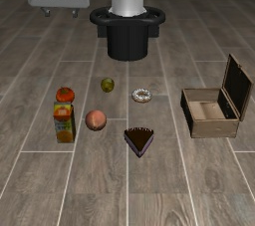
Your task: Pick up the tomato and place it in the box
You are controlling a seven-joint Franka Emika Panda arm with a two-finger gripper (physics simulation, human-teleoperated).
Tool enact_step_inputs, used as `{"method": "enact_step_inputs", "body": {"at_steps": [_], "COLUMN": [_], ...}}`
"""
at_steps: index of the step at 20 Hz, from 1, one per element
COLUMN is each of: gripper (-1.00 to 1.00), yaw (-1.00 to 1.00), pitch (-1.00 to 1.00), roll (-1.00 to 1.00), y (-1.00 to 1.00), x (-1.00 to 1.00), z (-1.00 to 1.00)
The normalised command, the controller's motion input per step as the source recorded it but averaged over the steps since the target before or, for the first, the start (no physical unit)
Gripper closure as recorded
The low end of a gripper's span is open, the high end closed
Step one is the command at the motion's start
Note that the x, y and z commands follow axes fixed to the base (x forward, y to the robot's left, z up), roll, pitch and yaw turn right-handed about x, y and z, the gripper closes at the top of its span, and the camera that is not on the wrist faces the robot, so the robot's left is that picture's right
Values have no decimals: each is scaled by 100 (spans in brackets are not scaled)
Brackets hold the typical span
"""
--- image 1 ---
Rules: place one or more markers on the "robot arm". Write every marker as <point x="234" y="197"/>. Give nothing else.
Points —
<point x="127" y="21"/>

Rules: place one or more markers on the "red tomato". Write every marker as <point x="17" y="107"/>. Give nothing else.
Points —
<point x="65" y="95"/>

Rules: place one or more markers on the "wooden box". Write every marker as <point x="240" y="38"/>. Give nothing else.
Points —
<point x="208" y="113"/>

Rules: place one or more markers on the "wooden box lid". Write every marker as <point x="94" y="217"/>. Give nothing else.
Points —
<point x="237" y="86"/>

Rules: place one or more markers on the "green round fruit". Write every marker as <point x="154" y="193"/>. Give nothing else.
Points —
<point x="107" y="85"/>

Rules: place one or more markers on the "orange juice carton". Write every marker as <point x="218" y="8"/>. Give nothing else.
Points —
<point x="64" y="123"/>

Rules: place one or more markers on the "pink peach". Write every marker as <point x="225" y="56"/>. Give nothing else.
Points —
<point x="95" y="120"/>

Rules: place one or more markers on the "white sprinkled donut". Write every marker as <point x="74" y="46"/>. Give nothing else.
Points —
<point x="141" y="95"/>

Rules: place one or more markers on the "chocolate cake wedge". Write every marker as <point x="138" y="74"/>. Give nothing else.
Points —
<point x="139" y="139"/>

